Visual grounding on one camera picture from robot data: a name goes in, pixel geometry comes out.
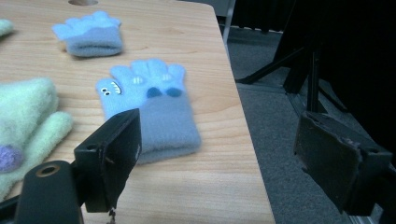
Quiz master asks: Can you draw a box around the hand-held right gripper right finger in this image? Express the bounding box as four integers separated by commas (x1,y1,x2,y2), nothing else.
293,111,393,217

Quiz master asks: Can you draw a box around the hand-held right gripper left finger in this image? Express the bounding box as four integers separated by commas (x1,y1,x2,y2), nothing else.
74,107,143,214

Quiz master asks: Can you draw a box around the blue glove with face print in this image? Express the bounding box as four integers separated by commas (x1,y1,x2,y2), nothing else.
95,58,203,165

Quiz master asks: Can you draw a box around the green fuzzy glove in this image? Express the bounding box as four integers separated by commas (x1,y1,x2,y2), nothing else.
0,18,15,37
0,77,75,202

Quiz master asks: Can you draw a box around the plain blue glove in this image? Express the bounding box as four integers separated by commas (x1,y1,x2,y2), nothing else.
50,10,124,58

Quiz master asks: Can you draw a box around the black tripod stand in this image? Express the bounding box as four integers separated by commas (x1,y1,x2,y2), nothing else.
236,36,349,115

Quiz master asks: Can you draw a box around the white metal desk frame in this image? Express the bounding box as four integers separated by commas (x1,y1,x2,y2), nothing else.
218,0,236,36

